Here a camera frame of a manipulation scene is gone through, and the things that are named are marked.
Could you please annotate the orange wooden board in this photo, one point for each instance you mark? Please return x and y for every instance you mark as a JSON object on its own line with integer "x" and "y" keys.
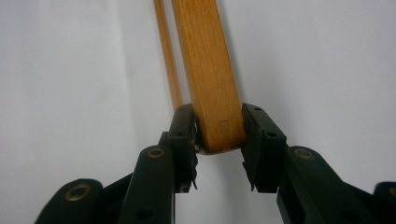
{"x": 208, "y": 77}

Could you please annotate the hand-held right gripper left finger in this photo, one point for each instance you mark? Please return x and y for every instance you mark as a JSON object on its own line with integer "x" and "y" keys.
{"x": 183, "y": 149}

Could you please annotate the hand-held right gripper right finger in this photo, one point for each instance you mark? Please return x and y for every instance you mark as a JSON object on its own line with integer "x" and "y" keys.
{"x": 264, "y": 149}

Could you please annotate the white table mat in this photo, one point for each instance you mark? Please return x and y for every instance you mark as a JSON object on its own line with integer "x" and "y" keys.
{"x": 62, "y": 68}

